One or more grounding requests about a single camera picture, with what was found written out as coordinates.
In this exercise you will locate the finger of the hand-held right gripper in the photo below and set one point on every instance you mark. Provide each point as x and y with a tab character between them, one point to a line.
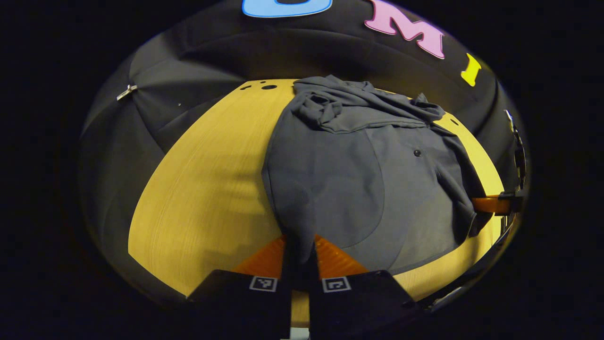
490	204

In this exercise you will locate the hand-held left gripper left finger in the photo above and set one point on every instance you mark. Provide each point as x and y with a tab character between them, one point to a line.
288	269

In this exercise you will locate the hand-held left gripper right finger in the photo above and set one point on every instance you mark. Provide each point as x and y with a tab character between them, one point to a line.
358	307

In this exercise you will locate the grey shirt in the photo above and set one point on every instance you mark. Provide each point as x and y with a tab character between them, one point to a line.
339	189

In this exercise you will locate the black backdrop cloth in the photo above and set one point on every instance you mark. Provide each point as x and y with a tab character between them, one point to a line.
188	61

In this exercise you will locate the silver metal clip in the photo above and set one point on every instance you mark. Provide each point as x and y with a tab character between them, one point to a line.
126	92

